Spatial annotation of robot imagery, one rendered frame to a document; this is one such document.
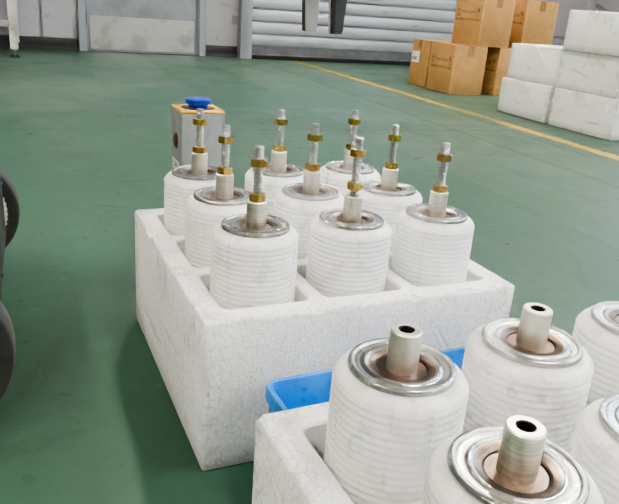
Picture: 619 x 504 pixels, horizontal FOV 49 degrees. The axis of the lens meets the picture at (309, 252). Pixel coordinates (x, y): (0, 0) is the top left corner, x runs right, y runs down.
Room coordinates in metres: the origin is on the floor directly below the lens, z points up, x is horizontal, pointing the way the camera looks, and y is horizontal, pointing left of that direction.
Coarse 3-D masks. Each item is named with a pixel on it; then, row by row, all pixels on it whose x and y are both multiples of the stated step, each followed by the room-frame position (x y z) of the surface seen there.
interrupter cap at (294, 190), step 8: (288, 184) 0.88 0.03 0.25; (296, 184) 0.88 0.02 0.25; (320, 184) 0.89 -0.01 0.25; (288, 192) 0.84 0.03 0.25; (296, 192) 0.85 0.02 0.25; (320, 192) 0.86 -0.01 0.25; (328, 192) 0.86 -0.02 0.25; (336, 192) 0.85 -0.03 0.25; (312, 200) 0.82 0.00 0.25; (320, 200) 0.82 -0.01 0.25; (328, 200) 0.83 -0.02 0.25
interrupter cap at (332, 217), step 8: (336, 208) 0.78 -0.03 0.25; (320, 216) 0.74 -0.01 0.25; (328, 216) 0.75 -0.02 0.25; (336, 216) 0.76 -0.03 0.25; (368, 216) 0.76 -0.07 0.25; (376, 216) 0.76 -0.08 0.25; (328, 224) 0.72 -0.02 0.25; (336, 224) 0.72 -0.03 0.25; (344, 224) 0.72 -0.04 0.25; (352, 224) 0.72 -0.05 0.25; (360, 224) 0.73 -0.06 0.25; (368, 224) 0.73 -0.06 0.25; (376, 224) 0.73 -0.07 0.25
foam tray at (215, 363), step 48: (144, 240) 0.88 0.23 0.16; (144, 288) 0.88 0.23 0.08; (192, 288) 0.68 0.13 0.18; (432, 288) 0.73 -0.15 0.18; (480, 288) 0.74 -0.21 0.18; (192, 336) 0.64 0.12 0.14; (240, 336) 0.61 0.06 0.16; (288, 336) 0.64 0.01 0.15; (336, 336) 0.66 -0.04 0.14; (384, 336) 0.69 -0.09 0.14; (432, 336) 0.71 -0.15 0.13; (192, 384) 0.64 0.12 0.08; (240, 384) 0.61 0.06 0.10; (192, 432) 0.63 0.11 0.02; (240, 432) 0.61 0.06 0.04
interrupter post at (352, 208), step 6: (348, 198) 0.74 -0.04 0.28; (354, 198) 0.74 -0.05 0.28; (360, 198) 0.74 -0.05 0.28; (348, 204) 0.74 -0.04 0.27; (354, 204) 0.74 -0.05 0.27; (360, 204) 0.74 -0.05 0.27; (348, 210) 0.74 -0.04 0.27; (354, 210) 0.74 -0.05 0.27; (360, 210) 0.74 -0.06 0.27; (342, 216) 0.75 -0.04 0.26; (348, 216) 0.74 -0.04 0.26; (354, 216) 0.74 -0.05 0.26; (360, 216) 0.74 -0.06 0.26; (348, 222) 0.74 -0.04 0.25; (354, 222) 0.74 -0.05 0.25
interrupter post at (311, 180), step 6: (306, 174) 0.85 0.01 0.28; (312, 174) 0.85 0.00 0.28; (318, 174) 0.85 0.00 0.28; (306, 180) 0.85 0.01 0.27; (312, 180) 0.85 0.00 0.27; (318, 180) 0.85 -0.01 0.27; (306, 186) 0.85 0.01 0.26; (312, 186) 0.85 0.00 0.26; (318, 186) 0.85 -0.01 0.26; (306, 192) 0.85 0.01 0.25; (312, 192) 0.85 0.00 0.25; (318, 192) 0.85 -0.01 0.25
